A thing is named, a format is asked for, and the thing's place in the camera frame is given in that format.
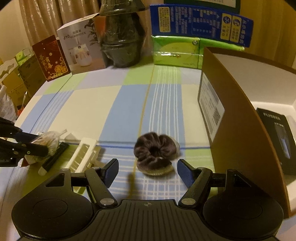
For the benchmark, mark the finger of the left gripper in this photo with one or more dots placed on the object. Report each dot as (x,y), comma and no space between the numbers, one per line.
(9,130)
(23,145)

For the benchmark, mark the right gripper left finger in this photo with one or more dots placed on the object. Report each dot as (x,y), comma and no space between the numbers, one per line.
(99,180)

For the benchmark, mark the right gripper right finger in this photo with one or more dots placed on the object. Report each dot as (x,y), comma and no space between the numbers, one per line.
(197,181)

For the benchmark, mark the bag of cotton swabs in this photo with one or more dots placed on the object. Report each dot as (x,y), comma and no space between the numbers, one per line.
(51,140)

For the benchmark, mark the cream white hair claw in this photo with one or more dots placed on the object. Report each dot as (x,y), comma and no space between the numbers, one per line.
(85,156)

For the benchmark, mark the dark velvet scrunchie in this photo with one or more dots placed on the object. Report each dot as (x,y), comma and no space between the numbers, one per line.
(154,153)

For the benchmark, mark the black Flyco shaver box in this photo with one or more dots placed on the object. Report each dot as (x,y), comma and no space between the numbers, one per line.
(281,137)

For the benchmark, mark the brown cardboard carton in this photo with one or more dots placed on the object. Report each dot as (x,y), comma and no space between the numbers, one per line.
(32,75)

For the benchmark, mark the white scalloped paper box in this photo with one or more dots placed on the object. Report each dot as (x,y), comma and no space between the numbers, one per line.
(8,67)

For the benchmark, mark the checkered tablecloth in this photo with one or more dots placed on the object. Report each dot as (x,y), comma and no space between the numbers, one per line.
(116,106)

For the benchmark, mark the red gift envelope box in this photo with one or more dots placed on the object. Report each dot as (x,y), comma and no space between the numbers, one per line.
(51,58)

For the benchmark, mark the brown cardboard storage box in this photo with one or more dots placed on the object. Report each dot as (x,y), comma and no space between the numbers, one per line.
(233,85)

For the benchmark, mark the white humidifier box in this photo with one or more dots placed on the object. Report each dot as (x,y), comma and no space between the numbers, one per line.
(81,45)

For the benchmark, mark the left green tissue pack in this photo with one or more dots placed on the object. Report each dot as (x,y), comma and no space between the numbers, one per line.
(176,51)

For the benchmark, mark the green tissue pack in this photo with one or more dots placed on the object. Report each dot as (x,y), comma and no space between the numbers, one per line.
(176,51)
(216,44)

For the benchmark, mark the right green tissue pack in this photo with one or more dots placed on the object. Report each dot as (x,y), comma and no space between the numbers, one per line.
(216,44)

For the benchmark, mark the dark green plastic jar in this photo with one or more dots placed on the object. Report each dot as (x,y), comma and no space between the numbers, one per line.
(123,34)

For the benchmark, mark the blue product box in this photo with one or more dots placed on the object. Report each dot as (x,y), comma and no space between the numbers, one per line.
(201,22)

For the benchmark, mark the green white product box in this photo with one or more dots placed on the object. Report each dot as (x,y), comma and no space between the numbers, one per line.
(232,6)

